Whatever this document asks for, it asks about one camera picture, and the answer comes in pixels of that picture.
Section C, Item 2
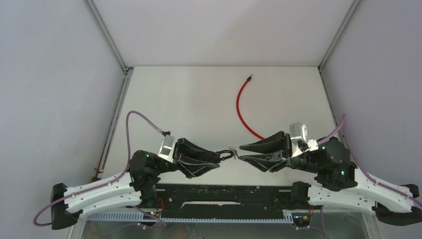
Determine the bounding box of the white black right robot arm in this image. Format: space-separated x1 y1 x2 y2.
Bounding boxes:
240 131 422 226

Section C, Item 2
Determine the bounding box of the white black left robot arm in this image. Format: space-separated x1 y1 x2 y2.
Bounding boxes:
51 136 226 230

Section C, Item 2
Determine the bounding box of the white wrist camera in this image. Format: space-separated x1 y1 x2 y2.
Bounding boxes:
289 122 318 157
158 134 175 163

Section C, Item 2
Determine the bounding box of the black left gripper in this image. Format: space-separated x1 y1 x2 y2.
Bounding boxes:
152 137 220 178

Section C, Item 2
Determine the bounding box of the key bunch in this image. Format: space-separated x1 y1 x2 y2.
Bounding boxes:
229 147 239 159

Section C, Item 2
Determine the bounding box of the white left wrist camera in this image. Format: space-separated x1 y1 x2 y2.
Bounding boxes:
158 134 175 163

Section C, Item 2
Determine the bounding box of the aluminium frame rail left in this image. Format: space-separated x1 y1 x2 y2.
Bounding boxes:
67 0 134 239

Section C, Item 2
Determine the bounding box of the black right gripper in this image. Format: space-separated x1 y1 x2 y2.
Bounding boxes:
235 131 320 173

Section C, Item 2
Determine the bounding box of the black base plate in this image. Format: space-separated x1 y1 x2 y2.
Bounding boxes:
125 183 327 223

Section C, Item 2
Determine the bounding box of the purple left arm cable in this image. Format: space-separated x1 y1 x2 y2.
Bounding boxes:
33 111 169 228

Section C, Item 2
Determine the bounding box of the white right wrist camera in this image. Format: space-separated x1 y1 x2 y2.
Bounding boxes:
289 122 318 157

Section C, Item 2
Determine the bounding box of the aluminium frame rail right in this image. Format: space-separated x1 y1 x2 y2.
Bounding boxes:
318 0 380 239

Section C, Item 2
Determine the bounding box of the aluminium frame rail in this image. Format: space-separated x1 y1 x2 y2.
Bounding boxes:
318 0 380 239
67 0 134 239

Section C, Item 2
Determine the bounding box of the black padlock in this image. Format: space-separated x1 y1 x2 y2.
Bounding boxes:
215 149 235 162

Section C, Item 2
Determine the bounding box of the red cable lock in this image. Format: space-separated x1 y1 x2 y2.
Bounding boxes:
235 74 264 140

